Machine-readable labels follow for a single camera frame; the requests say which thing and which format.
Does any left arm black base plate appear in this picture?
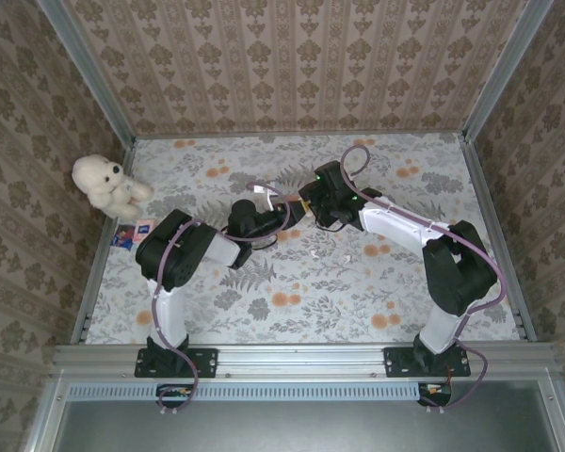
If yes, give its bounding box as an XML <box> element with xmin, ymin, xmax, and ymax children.
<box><xmin>135</xmin><ymin>347</ymin><xmax>218</xmax><ymax>379</ymax></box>

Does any aluminium table side rail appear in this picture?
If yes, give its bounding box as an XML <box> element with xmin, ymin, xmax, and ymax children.
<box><xmin>460</xmin><ymin>134</ymin><xmax>539</xmax><ymax>344</ymax></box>
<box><xmin>69</xmin><ymin>140</ymin><xmax>138</xmax><ymax>346</ymax></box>

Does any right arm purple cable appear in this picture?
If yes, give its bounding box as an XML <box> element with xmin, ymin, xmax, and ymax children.
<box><xmin>341</xmin><ymin>145</ymin><xmax>508</xmax><ymax>415</ymax></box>

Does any pink tissue pack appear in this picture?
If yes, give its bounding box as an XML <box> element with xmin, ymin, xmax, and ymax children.
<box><xmin>132</xmin><ymin>218</ymin><xmax>156</xmax><ymax>245</ymax></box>

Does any aluminium frame post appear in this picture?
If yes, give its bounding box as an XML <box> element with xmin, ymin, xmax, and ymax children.
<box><xmin>460</xmin><ymin>0</ymin><xmax>556</xmax><ymax>143</ymax></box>
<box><xmin>36</xmin><ymin>0</ymin><xmax>137</xmax><ymax>148</ymax></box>

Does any grey metal panel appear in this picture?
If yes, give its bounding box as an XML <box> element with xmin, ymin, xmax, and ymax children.
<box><xmin>51</xmin><ymin>381</ymin><xmax>564</xmax><ymax>452</ymax></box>

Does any right gripper thin black cable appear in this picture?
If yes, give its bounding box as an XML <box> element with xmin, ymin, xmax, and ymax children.
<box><xmin>315</xmin><ymin>215</ymin><xmax>355</xmax><ymax>233</ymax></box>

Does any grey slotted cable duct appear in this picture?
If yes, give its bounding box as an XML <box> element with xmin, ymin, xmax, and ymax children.
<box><xmin>68</xmin><ymin>383</ymin><xmax>423</xmax><ymax>400</ymax></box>

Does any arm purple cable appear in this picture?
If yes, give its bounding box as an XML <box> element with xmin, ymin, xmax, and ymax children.
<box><xmin>151</xmin><ymin>182</ymin><xmax>294</xmax><ymax>418</ymax></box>
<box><xmin>341</xmin><ymin>145</ymin><xmax>508</xmax><ymax>415</ymax></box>

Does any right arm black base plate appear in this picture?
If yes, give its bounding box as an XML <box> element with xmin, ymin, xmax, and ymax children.
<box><xmin>384</xmin><ymin>347</ymin><xmax>472</xmax><ymax>379</ymax></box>

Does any aluminium table end rail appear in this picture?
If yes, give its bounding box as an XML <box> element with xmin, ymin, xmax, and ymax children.
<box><xmin>134</xmin><ymin>130</ymin><xmax>467</xmax><ymax>141</ymax></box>

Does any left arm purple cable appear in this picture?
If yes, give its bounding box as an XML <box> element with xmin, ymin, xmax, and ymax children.
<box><xmin>151</xmin><ymin>182</ymin><xmax>294</xmax><ymax>418</ymax></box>

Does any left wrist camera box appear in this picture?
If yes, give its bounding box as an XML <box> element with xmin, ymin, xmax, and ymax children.
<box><xmin>251</xmin><ymin>182</ymin><xmax>284</xmax><ymax>212</ymax></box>

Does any blue printed card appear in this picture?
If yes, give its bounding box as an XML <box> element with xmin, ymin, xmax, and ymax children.
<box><xmin>111</xmin><ymin>224</ymin><xmax>136</xmax><ymax>250</ymax></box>

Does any white teddy bear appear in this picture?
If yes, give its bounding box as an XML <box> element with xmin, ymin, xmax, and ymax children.
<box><xmin>72</xmin><ymin>153</ymin><xmax>154</xmax><ymax>220</ymax></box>

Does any aluminium mounting rail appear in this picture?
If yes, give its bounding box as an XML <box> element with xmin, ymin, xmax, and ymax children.
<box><xmin>50</xmin><ymin>342</ymin><xmax>560</xmax><ymax>379</ymax></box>

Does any small circuit board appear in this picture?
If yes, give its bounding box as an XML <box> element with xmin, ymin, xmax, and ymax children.
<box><xmin>155</xmin><ymin>383</ymin><xmax>195</xmax><ymax>409</ymax></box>
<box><xmin>417</xmin><ymin>381</ymin><xmax>454</xmax><ymax>408</ymax></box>

